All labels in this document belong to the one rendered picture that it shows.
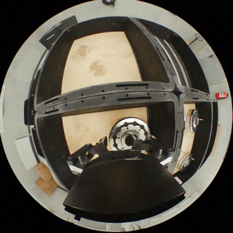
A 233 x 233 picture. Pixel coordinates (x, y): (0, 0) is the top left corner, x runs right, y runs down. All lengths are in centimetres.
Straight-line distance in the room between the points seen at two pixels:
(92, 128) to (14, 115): 275
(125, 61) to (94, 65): 10
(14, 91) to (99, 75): 282
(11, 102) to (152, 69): 290
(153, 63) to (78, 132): 27
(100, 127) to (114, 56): 23
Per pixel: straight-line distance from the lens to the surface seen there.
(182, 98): 15
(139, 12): 323
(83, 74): 24
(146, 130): 17
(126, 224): 52
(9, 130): 284
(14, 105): 284
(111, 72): 22
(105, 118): 19
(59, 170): 25
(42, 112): 17
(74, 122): 22
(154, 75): 17
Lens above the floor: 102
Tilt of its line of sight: 88 degrees down
